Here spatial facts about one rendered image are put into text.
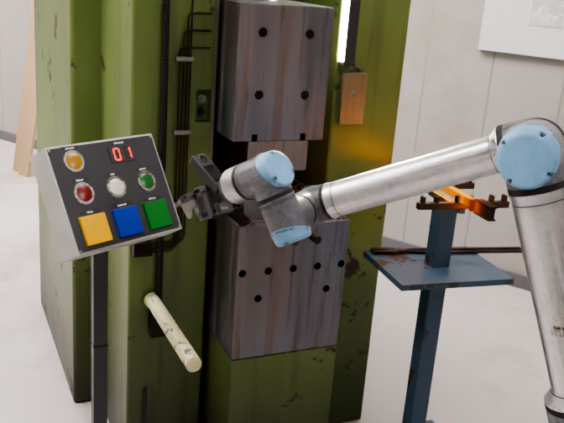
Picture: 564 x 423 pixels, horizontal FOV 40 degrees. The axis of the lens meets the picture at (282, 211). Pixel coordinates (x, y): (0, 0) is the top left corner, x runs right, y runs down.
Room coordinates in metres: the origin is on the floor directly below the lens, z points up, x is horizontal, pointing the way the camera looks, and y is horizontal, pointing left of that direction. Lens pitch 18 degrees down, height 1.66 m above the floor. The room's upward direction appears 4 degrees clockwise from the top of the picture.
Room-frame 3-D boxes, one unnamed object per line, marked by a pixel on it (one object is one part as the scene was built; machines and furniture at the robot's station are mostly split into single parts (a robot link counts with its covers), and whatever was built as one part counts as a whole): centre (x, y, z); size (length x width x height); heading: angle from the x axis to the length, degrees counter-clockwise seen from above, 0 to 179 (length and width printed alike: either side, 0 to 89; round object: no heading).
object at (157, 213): (1.96, 0.34, 1.01); 0.07 x 0.05 x 0.07; 140
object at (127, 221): (1.88, 0.40, 1.01); 0.07 x 0.05 x 0.07; 140
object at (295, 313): (2.50, 0.07, 0.69); 0.56 x 0.38 x 0.45; 25
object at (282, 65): (2.48, 0.08, 1.36); 0.42 x 0.39 x 0.40; 25
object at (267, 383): (2.50, 0.07, 0.23); 0.56 x 0.38 x 0.47; 25
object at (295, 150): (2.47, 0.12, 1.12); 0.42 x 0.20 x 0.10; 25
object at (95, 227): (1.80, 0.46, 1.01); 0.07 x 0.05 x 0.07; 140
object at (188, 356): (2.05, 0.30, 0.62); 0.44 x 0.05 x 0.05; 25
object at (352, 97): (2.53, -0.20, 1.27); 0.09 x 0.02 x 0.17; 115
